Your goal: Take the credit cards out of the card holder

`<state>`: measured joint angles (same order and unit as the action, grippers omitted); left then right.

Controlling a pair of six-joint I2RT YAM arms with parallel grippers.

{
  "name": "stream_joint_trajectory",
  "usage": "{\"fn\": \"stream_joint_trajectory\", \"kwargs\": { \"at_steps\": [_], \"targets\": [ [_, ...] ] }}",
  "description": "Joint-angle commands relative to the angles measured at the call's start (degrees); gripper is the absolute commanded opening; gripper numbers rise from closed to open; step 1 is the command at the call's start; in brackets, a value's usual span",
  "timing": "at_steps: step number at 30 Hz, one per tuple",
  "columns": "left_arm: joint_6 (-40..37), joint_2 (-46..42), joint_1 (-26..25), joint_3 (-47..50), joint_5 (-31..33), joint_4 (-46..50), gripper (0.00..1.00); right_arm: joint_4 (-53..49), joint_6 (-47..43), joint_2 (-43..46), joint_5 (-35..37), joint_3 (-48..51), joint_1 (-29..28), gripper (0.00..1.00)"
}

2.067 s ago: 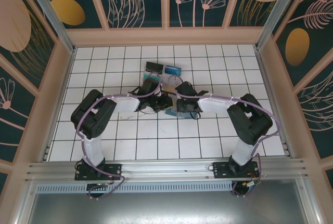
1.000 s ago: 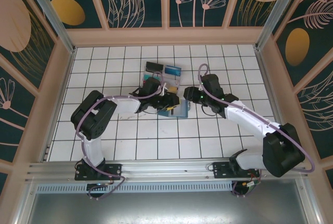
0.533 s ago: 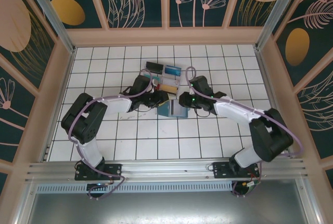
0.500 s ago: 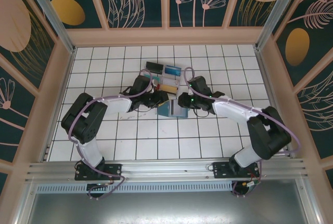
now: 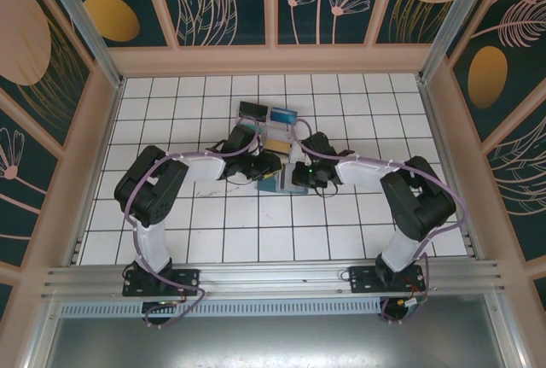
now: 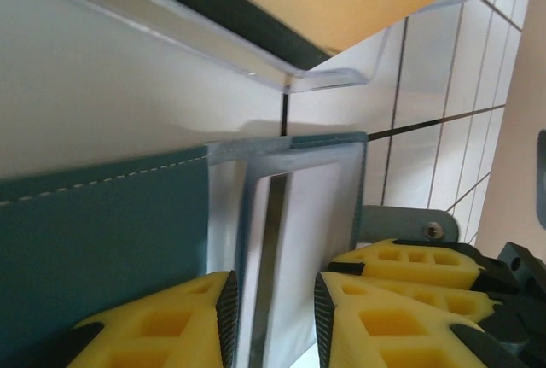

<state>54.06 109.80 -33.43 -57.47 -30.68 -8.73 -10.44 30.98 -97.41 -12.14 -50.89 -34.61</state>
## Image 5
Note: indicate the clear acrylic card organizer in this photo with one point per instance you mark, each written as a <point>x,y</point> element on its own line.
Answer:
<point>268,120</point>

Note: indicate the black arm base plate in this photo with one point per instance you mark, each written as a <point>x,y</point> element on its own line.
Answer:
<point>187,278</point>
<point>362,278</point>

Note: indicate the aluminium mounting rail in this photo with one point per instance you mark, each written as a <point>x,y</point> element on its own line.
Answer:
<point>273,278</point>

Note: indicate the black gold-print VIP card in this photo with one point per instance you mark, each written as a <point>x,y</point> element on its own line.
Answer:
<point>253,109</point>

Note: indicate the black electronics box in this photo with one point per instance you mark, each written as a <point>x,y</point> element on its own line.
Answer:
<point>399,314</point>
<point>154,319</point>

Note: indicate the green card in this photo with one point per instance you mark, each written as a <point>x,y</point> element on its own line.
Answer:
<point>254,124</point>

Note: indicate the gold card with black stripe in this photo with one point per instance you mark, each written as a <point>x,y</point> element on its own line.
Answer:
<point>276,147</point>

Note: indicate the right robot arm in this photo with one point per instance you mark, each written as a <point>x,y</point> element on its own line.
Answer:
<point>418,206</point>

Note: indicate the teal card holder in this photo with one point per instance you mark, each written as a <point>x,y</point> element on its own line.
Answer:
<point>266,186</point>

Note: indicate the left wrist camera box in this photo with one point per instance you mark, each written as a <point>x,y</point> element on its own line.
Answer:
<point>244,141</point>

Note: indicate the silver grey card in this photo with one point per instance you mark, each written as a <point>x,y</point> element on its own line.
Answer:
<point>277,132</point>

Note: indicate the blue card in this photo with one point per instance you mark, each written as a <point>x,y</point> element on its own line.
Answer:
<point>283,115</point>

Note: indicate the aluminium frame post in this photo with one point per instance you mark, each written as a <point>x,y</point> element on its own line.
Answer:
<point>448,13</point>
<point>85,22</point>

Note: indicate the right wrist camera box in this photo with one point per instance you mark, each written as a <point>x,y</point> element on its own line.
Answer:
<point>317,144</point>

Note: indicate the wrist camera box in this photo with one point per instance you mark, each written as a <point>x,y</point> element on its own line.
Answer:
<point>244,141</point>
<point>317,144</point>

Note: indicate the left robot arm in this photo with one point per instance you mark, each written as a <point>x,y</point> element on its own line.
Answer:
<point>149,193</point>

